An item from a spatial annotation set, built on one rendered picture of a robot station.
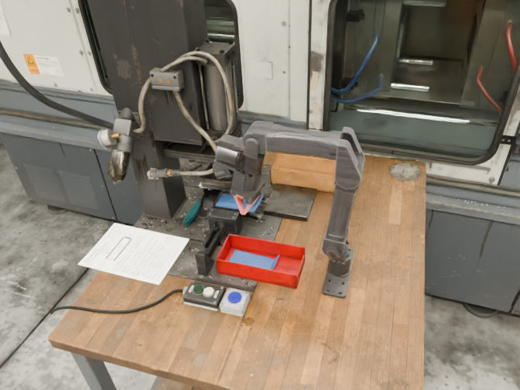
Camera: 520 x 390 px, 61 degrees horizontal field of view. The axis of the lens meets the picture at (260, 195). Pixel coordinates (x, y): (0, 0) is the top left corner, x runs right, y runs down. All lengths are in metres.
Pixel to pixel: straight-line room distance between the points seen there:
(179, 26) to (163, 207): 0.65
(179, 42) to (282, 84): 0.80
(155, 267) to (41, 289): 1.50
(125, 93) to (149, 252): 0.51
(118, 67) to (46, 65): 1.30
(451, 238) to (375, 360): 1.10
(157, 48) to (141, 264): 0.66
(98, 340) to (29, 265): 1.78
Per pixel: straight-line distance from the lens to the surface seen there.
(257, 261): 1.40
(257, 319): 1.27
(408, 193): 1.72
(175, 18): 1.21
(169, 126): 1.36
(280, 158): 1.78
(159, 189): 1.54
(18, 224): 3.42
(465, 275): 2.37
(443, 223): 2.15
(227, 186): 1.35
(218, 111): 1.30
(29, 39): 2.63
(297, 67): 1.89
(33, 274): 2.99
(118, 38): 1.32
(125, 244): 1.56
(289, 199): 1.61
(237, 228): 1.47
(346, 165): 1.08
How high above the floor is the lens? 1.92
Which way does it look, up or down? 38 degrees down
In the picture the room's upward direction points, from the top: 3 degrees counter-clockwise
